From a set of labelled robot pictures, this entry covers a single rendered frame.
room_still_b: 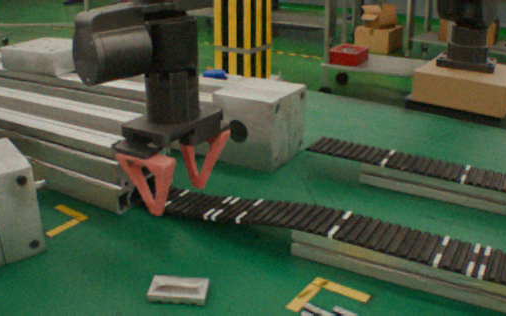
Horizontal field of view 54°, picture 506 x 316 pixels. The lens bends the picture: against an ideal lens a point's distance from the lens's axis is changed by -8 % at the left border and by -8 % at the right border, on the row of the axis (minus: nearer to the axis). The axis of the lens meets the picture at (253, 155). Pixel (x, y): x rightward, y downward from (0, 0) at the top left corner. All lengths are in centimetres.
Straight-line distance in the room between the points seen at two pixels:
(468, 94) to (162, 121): 65
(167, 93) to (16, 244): 21
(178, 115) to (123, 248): 14
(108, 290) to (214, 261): 11
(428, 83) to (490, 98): 12
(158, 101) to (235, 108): 17
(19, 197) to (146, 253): 14
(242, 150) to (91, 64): 28
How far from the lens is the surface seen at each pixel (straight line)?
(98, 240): 57
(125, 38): 50
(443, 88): 104
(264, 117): 67
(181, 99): 54
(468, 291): 48
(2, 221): 53
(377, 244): 49
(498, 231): 61
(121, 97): 84
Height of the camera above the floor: 106
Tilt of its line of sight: 22 degrees down
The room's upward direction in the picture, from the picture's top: straight up
